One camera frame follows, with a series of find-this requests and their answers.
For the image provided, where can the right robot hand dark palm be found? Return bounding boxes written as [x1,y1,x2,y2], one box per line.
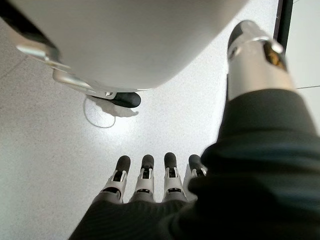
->
[68,19,320,240]

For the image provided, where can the black robot foot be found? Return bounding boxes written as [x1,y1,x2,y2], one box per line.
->
[91,91,142,109]

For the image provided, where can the black vertical furniture edge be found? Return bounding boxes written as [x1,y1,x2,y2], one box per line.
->
[273,0,294,53]

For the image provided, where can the large white rounded object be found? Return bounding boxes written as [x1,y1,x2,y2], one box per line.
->
[0,0,251,100]

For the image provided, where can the thin white cord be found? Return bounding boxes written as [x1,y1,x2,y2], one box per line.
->
[83,96,117,129]

